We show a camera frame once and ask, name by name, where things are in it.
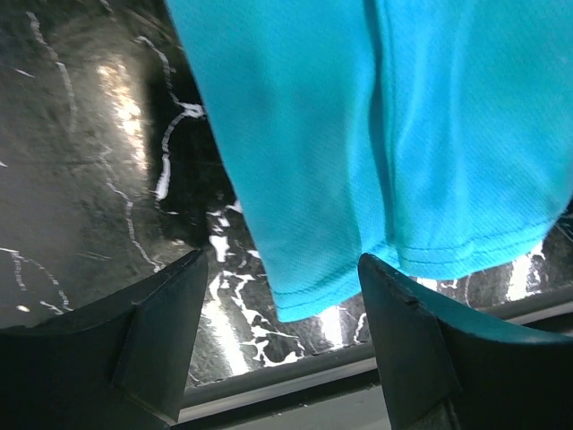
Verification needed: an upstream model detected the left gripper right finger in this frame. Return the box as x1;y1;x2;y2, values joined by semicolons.
358;254;572;429

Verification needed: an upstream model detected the teal t shirt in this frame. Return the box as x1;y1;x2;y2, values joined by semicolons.
167;1;572;323

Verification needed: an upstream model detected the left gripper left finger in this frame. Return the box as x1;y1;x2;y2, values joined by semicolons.
1;251;208;429

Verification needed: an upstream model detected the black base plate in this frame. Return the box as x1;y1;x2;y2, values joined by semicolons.
178;286;573;430

